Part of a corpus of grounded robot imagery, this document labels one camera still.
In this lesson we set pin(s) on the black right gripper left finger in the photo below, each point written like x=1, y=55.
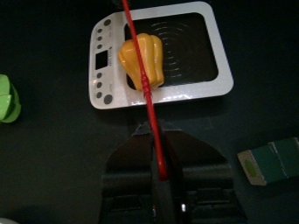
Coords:
x=129, y=169

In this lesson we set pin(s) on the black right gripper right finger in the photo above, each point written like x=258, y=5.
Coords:
x=202, y=172

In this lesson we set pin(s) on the dark green cardboard box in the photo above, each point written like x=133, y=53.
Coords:
x=273, y=160

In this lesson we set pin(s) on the white toy induction cooktop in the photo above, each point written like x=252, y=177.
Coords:
x=117, y=102

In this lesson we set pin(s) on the white round object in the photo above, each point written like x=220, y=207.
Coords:
x=6, y=221

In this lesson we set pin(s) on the yellow-orange toy pepper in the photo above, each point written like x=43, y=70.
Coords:
x=129, y=58

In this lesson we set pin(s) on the green toy bell pepper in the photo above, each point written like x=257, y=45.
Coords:
x=7, y=102

